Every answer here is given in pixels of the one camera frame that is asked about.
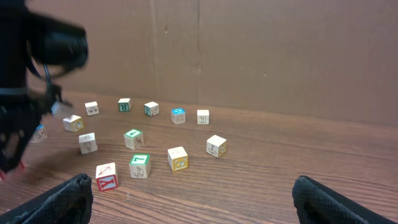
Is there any green K wooden block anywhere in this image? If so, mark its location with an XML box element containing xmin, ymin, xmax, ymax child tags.
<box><xmin>118</xmin><ymin>98</ymin><xmax>131</xmax><ymax>111</ymax></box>

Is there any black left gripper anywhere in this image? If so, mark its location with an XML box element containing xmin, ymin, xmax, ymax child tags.
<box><xmin>1</xmin><ymin>84</ymin><xmax>62</xmax><ymax>180</ymax></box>

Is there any yellow O wooden block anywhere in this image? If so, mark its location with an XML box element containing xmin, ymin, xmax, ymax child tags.
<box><xmin>197</xmin><ymin>110</ymin><xmax>210</xmax><ymax>125</ymax></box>

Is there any green 7 wooden block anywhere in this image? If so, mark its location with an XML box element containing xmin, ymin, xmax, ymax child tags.
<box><xmin>129</xmin><ymin>153</ymin><xmax>151</xmax><ymax>179</ymax></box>

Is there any blue X wooden block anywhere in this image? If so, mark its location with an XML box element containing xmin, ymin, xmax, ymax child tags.
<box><xmin>30</xmin><ymin>124</ymin><xmax>48</xmax><ymax>144</ymax></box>

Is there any green 4 wooden block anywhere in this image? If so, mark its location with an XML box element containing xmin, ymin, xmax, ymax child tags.
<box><xmin>123</xmin><ymin>129</ymin><xmax>144</xmax><ymax>150</ymax></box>

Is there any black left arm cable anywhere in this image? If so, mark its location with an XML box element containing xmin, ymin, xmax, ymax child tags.
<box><xmin>26</xmin><ymin>40</ymin><xmax>75</xmax><ymax>94</ymax></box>

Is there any yellow-edged wooden block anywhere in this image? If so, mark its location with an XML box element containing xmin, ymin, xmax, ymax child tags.
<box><xmin>85</xmin><ymin>101</ymin><xmax>100</xmax><ymax>116</ymax></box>

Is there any blue-top wooden block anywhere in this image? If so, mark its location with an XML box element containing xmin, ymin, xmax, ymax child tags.
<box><xmin>171</xmin><ymin>108</ymin><xmax>186</xmax><ymax>124</ymax></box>

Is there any yellow G wooden block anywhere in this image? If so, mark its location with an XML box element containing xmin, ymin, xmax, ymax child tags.
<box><xmin>167</xmin><ymin>146</ymin><xmax>189</xmax><ymax>171</ymax></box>

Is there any plain globe wooden block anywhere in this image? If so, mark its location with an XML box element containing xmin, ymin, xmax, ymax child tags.
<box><xmin>63</xmin><ymin>115</ymin><xmax>85</xmax><ymax>132</ymax></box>

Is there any blue D wooden block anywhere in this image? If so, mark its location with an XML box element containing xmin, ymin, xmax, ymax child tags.
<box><xmin>79</xmin><ymin>133</ymin><xmax>98</xmax><ymax>154</ymax></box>

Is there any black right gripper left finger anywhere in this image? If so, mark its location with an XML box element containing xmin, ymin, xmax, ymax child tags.
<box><xmin>1</xmin><ymin>174</ymin><xmax>93</xmax><ymax>224</ymax></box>

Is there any green J wooden block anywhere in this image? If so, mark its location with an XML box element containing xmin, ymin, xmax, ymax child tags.
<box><xmin>144</xmin><ymin>101</ymin><xmax>159</xmax><ymax>116</ymax></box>

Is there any yellow anchor wooden block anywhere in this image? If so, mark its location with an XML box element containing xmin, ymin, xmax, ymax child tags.
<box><xmin>206</xmin><ymin>135</ymin><xmax>227</xmax><ymax>158</ymax></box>

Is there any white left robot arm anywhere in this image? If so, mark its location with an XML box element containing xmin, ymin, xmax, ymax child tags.
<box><xmin>1</xmin><ymin>1</ymin><xmax>88</xmax><ymax>179</ymax></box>

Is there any green-edged picture wooden block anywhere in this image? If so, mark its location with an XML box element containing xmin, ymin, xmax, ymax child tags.
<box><xmin>51</xmin><ymin>101</ymin><xmax>74</xmax><ymax>119</ymax></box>

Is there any red Y wooden block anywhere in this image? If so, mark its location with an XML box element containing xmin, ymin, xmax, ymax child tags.
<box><xmin>96</xmin><ymin>162</ymin><xmax>119</xmax><ymax>192</ymax></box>

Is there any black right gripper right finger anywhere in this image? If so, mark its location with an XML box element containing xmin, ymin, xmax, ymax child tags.
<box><xmin>292</xmin><ymin>175</ymin><xmax>397</xmax><ymax>224</ymax></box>

